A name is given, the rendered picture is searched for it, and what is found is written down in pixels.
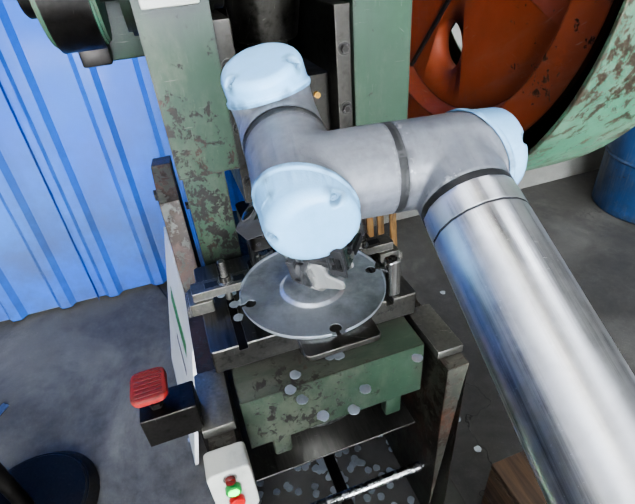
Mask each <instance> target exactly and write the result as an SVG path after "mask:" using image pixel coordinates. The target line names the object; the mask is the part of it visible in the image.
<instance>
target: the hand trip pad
mask: <svg viewBox="0 0 635 504"><path fill-rule="evenodd" d="M167 395H168V382H167V373H166V371H165V369H164V368H163V367H154V368H151V369H147V370H144V371H141V372H138V373H135V374H134V375H133V376H132V377H131V379H130V402H131V404H132V406H133V407H135V408H142V407H145V406H148V405H151V404H156V403H158V402H160V401H163V400H164V399H165V398H166V397H167Z"/></svg>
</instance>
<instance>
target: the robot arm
mask: <svg viewBox="0 0 635 504"><path fill-rule="evenodd" d="M310 82H311V80H310V77H309V76H308V75H307V73H306V70H305V66H304V63H303V59H302V57H301V55H300V53H299V52H298V51H297V50H296V49H295V48H294V47H292V46H290V45H287V44H284V43H263V44H259V45H256V46H253V47H249V48H247V49H245V50H243V51H241V52H239V53H238V54H236V55H235V56H233V57H232V58H231V59H230V60H229V61H228V62H227V63H226V65H225V66H224V68H223V70H222V73H221V85H222V88H223V91H224V93H225V96H226V99H227V103H226V105H227V107H228V109H230V110H231V112H232V114H233V116H234V119H235V122H236V124H237V128H238V131H239V136H240V140H241V145H242V150H243V154H244V156H245V159H246V164H247V168H248V173H249V178H250V183H251V188H252V191H251V197H252V203H253V204H251V205H249V206H248V207H247V209H246V210H245V211H244V213H243V215H242V218H241V220H240V222H239V224H238V225H237V227H236V231H237V232H238V233H239V234H240V235H241V236H243V237H244V238H245V239H246V240H250V239H253V238H256V237H259V236H262V235H264V236H265V238H266V240H267V241H268V243H269V244H270V245H271V246H272V247H273V248H274V249H275V250H276V251H277V252H279V253H280V254H282V255H284V256H285V258H286V259H287V260H286V262H285V264H286V265H287V267H288V271H289V274H290V276H291V278H292V279H293V280H294V281H296V282H298V283H300V284H302V285H305V286H307V287H309V288H311V289H314V290H319V291H323V290H325V289H326V288H329V289H344V288H345V284H344V283H343V282H342V281H340V280H338V279H336V278H334V277H332V276H330V275H329V274H328V270H329V271H330V274H331V275H336V276H341V277H346V278H348V273H347V271H349V269H351V268H353V266H354V264H353V258H354V256H355V255H356V254H357V252H358V249H359V247H360V244H361V242H362V236H364V235H365V233H364V228H363V223H362V219H366V218H372V217H377V216H383V215H388V214H394V213H400V212H405V211H411V210H417V211H418V213H419V215H420V217H421V220H422V222H423V224H424V226H425V228H426V229H427V232H428V234H429V236H430V239H431V241H432V243H433V245H434V248H435V250H436V252H437V255H438V257H439V259H440V261H441V264H442V266H443V268H444V270H445V273H446V275H447V277H448V280H449V282H450V284H451V286H452V289H453V291H454V293H455V295H456V298H457V300H458V302H459V304H460V307H461V309H462V311H463V314H464V316H465V318H466V320H467V323H468V325H469V327H470V329H471V332H472V334H473V336H474V339H475V341H476V343H477V345H478V348H479V350H480V352H481V354H482V357H483V359H484V361H485V363H486V366H487V368H488V370H489V373H490V375H491V377H492V379H493V382H494V384H495V386H496V388H497V391H498V393H499V395H500V398H501V400H502V402H503V404H504V407H505V409H506V411H507V413H508V416H509V418H510V420H511V422H512V425H513V427H514V429H515V432H516V434H517V436H518V438H519V441H520V443H521V445H522V447H523V450H524V452H525V454H526V457H527V459H528V461H529V463H530V466H531V468H532V470H533V472H534V475H535V477H536V479H537V481H538V484H539V486H540V488H541V491H542V493H543V495H544V497H545V500H546V502H547V504H635V376H634V374H633V372H632V371H631V369H630V367H629V366H628V364H627V363H626V361H625V359H624V358H623V356H622V354H621V353H620V351H619V349H618V348H617V346H616V345H615V343H614V341H613V340H612V338H611V336H610V335H609V333H608V332H607V330H606V328H605V327H604V325H603V323H602V322H601V320H600V318H599V317H598V315H597V314H596V312H595V310H594V309H593V307H592V305H591V304H590V302H589V301H588V299H587V297H586V296H585V294H584V292H583V291H582V289H581V288H580V286H579V284H578V283H577V281H576V279H575V278H574V276H573V274H572V273H571V271H570V270H569V268H568V266H567V265H566V263H565V261H564V260H563V258H562V257H561V255H560V253H559V252H558V250H557V248H556V247H555V245H554V244H553V242H552V240H551V239H550V237H549V235H548V234H547V232H546V230H545V229H544V227H543V226H542V224H541V222H540V221H539V219H538V217H537V216H536V214H535V213H534V211H533V209H532V208H531V206H530V204H529V203H528V201H527V199H526V198H525V196H524V195H523V193H522V191H521V190H520V188H519V186H518V184H519V182H520V181H521V179H522V177H523V175H524V173H525V170H526V166H527V159H528V148H527V144H525V143H523V140H522V136H523V132H524V131H523V129H522V126H521V125H520V123H519V121H518V120H517V119H516V118H515V116H514V115H513V114H511V113H510V112H508V111H507V110H505V109H502V108H498V107H489V108H479V109H467V108H458V109H453V110H450V111H447V112H446V113H442V114H435V115H429V116H422V117H416V118H409V119H403V120H396V121H388V122H382V123H374V124H367V125H361V126H354V127H347V128H341V129H335V130H329V131H327V130H326V127H325V125H324V123H323V122H322V119H321V117H320V115H319V112H318V110H317V108H316V105H315V102H314V99H313V96H312V92H311V88H310Z"/></svg>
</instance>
